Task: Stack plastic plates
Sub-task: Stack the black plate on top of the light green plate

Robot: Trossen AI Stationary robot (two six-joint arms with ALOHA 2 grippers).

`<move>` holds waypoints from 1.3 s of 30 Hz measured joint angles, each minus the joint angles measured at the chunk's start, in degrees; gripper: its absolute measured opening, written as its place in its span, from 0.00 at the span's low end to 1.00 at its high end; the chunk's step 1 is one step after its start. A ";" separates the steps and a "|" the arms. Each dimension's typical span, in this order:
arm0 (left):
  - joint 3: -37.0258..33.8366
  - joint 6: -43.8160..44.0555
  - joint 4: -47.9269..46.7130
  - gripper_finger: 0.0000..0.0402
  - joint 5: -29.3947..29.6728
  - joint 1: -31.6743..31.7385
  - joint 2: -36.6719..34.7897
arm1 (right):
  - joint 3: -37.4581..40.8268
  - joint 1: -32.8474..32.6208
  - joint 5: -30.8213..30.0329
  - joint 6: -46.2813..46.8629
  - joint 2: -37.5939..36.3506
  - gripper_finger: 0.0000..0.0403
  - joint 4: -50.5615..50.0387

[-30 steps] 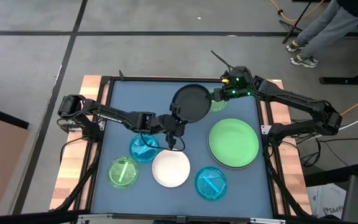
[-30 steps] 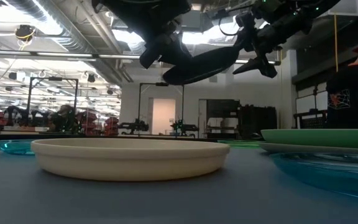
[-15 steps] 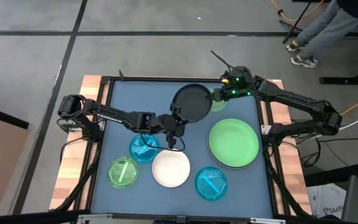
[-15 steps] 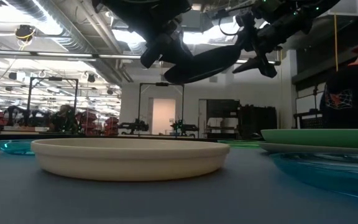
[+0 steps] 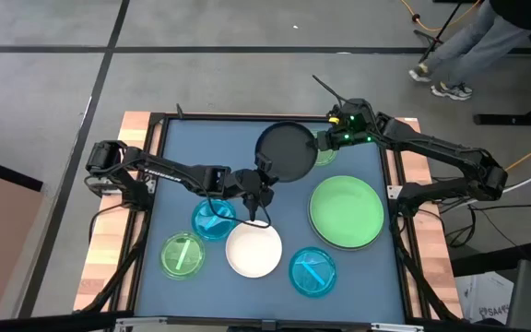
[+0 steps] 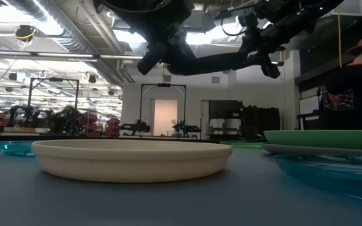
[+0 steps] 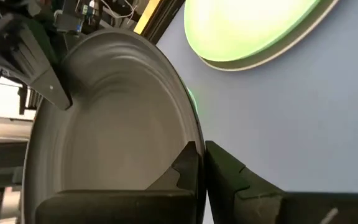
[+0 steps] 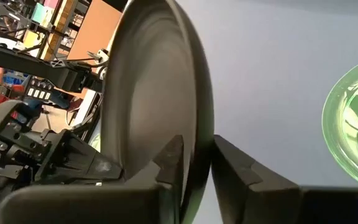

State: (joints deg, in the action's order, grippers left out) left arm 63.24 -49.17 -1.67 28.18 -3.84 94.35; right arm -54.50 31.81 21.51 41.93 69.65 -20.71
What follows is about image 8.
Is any clear green plastic plate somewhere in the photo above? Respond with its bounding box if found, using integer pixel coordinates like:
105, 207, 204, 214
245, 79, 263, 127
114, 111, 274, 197
321, 55, 358, 189

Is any black button box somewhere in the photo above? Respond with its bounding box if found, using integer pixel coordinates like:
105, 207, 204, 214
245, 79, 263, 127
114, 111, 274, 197
26, 79, 55, 101

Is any black plastic plate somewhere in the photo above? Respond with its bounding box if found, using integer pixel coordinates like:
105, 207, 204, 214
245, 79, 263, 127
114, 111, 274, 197
100, 0, 216, 224

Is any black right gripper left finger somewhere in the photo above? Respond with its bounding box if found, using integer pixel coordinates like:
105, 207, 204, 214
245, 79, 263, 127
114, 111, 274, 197
0, 134, 185, 224

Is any light wooden workbench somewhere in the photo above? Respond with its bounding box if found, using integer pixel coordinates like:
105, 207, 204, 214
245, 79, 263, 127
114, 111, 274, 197
66, 0, 124, 100

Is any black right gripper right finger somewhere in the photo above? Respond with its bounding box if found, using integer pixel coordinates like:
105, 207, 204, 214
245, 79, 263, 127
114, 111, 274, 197
211, 134, 358, 224

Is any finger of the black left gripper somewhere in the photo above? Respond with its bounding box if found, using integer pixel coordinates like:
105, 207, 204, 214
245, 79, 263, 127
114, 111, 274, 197
35, 129, 124, 183

